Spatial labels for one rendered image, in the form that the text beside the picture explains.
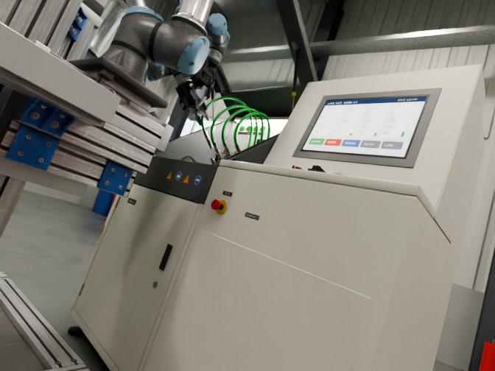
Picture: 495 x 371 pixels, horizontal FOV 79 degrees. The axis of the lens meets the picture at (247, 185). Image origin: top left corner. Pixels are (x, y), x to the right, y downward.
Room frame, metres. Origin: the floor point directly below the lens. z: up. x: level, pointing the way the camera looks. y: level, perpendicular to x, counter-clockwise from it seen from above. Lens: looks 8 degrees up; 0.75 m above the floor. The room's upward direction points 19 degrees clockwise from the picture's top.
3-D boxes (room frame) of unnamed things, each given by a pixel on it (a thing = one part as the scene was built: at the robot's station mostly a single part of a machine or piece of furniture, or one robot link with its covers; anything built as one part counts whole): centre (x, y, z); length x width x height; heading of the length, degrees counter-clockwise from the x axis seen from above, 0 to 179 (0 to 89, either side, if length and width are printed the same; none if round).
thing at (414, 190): (0.98, -0.20, 0.96); 0.70 x 0.22 x 0.03; 46
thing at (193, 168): (1.40, 0.37, 0.87); 0.62 x 0.04 x 0.16; 46
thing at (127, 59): (0.86, 0.47, 1.09); 0.15 x 0.15 x 0.10
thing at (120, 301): (1.39, 0.38, 0.44); 0.65 x 0.02 x 0.68; 46
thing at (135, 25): (0.86, 0.46, 1.20); 0.13 x 0.12 x 0.14; 90
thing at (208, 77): (1.26, 0.34, 1.35); 0.09 x 0.08 x 0.12; 136
